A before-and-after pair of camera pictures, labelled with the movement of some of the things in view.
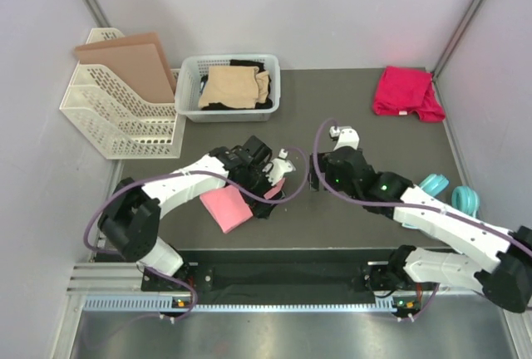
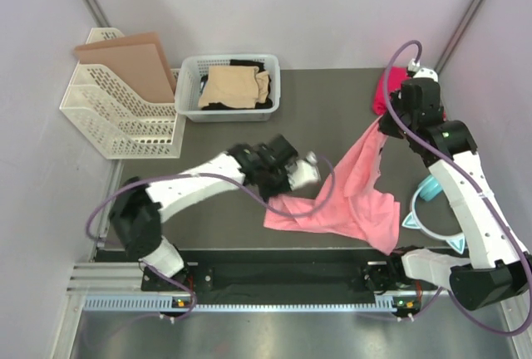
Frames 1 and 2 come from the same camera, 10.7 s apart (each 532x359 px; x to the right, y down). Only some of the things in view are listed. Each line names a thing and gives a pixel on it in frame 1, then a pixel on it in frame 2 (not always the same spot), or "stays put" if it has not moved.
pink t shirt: x=228 y=206 -> x=354 y=209
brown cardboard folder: x=138 y=61 stays put
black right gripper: x=325 y=165 -> x=385 y=125
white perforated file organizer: x=116 y=119 stays put
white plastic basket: x=194 y=66 stays put
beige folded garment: x=240 y=86 stays put
